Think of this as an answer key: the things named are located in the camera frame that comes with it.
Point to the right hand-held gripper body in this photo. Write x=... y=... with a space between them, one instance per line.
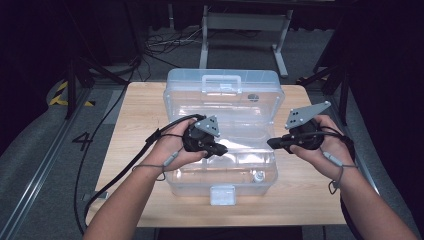
x=306 y=133

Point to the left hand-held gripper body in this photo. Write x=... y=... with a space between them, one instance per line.
x=200 y=138

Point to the clear plastic storage box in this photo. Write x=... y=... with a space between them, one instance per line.
x=223 y=100

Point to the person's left hand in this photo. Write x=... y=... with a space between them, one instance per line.
x=170 y=150

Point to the person's right hand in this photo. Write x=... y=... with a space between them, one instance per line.
x=333 y=153

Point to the black tripod stand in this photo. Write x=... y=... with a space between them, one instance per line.
x=71 y=86
x=343 y=93

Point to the person's dark clothing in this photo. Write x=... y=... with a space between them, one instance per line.
x=230 y=234

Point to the white table leg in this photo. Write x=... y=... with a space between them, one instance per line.
x=245 y=21

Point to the yellow black floor tape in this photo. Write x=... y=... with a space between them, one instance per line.
x=60 y=98

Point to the aluminium floor rail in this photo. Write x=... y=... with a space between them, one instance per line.
x=366 y=173
x=36 y=176

